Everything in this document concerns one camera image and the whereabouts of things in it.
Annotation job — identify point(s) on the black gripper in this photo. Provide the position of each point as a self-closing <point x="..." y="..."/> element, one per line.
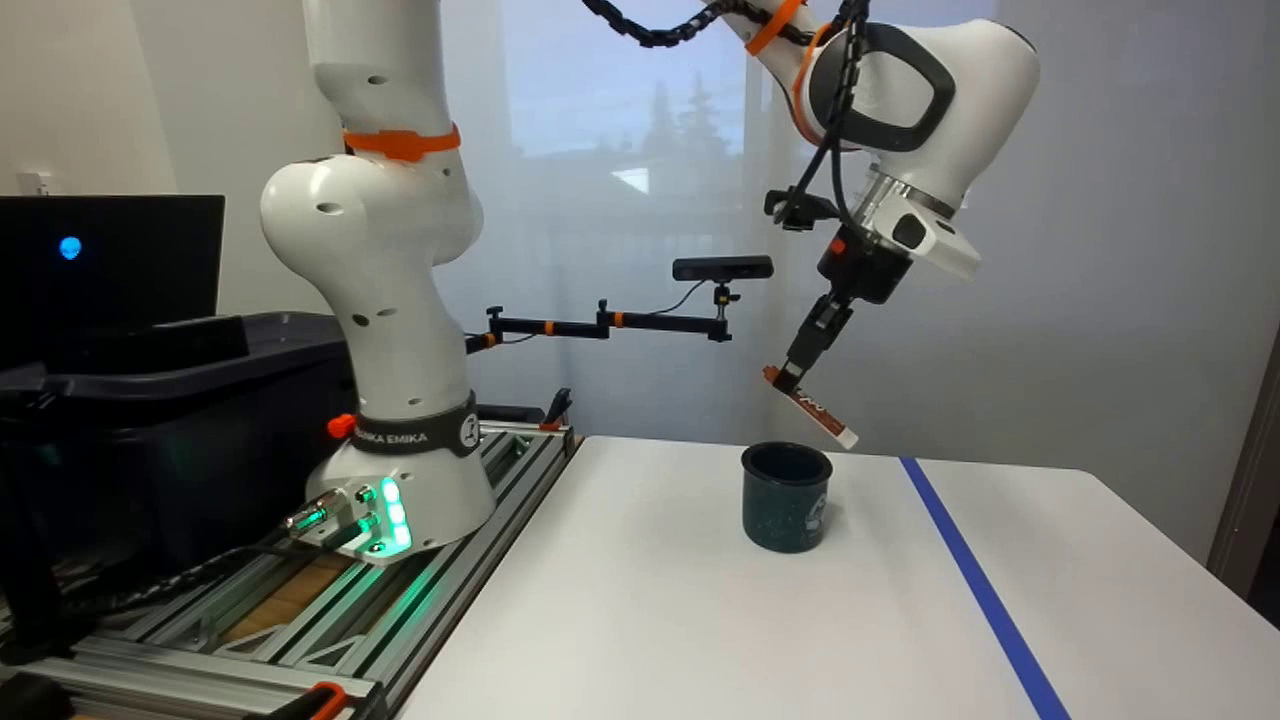
<point x="864" y="271"/>

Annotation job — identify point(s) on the black stereo camera bar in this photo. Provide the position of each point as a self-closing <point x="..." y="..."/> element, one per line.
<point x="721" y="271"/>

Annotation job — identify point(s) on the aluminium rail base frame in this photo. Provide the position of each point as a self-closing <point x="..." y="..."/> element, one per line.
<point x="514" y="495"/>

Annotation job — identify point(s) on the black computer monitor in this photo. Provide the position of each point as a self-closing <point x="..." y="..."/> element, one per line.
<point x="120" y="266"/>

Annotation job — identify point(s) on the frosted glass window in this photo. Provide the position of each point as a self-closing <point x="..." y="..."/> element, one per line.
<point x="600" y="161"/>

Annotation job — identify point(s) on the black plastic storage bin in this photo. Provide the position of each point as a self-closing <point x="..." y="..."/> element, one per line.
<point x="200" y="440"/>

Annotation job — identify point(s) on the red dry-erase marker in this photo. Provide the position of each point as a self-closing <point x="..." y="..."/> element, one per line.
<point x="817" y="413"/>

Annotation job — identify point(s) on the dark blue speckled mug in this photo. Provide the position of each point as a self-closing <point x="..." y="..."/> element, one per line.
<point x="787" y="515"/>

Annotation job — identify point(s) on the white wall outlet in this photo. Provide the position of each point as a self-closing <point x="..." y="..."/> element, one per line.
<point x="36" y="180"/>

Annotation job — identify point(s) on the blue tape line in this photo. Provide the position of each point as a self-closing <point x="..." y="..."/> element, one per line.
<point x="977" y="587"/>

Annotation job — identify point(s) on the black and orange clamp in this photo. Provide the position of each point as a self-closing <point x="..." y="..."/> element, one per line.
<point x="554" y="413"/>

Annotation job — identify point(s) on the dark cabinet edge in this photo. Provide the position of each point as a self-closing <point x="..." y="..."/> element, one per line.
<point x="1260" y="506"/>

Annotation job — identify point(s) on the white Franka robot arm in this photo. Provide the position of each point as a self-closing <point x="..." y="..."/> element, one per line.
<point x="386" y="266"/>

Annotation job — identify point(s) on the black articulated camera mounting arm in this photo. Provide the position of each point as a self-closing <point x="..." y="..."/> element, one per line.
<point x="562" y="324"/>

